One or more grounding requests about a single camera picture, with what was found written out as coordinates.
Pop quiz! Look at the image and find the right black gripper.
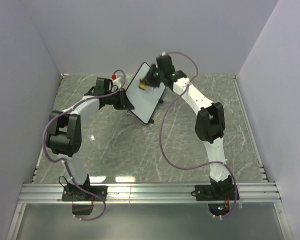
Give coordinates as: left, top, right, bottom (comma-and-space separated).
140, 64, 164, 89

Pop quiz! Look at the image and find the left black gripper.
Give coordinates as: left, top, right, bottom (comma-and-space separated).
105, 89, 135, 111

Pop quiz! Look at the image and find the yellow bone-shaped eraser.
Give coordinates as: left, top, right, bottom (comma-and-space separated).
138, 83, 147, 90

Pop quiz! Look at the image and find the small white whiteboard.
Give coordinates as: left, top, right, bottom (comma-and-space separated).
125, 62, 166, 124

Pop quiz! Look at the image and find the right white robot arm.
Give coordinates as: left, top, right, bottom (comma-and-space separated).
138, 52, 236, 200

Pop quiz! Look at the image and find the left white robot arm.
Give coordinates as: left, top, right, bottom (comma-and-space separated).
42, 75, 134, 201

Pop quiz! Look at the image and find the wire whiteboard stand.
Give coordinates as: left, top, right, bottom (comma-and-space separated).
125, 98, 164, 125

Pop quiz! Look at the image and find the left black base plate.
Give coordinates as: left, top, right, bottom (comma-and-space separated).
61, 184, 108, 202

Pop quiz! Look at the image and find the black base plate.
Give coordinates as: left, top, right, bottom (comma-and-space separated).
190, 184, 240, 201
61, 184, 108, 202

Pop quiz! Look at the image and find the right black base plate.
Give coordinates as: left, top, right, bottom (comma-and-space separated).
190, 184, 240, 201

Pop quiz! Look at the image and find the aluminium mounting rail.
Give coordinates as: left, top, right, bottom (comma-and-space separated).
17, 182, 282, 205

